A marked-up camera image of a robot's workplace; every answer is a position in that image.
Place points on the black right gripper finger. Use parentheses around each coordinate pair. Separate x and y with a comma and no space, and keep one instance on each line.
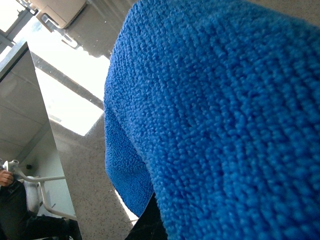
(149,226)

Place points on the blue microfiber cloth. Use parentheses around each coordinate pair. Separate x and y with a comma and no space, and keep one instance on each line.
(213,108)

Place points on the person in dark clothes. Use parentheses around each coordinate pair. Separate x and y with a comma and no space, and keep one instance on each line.
(16,223)

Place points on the beige air conditioner unit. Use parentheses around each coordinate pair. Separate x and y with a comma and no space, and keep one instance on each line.
(61,12)

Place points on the white metal frame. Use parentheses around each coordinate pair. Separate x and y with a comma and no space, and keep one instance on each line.
(36,195)

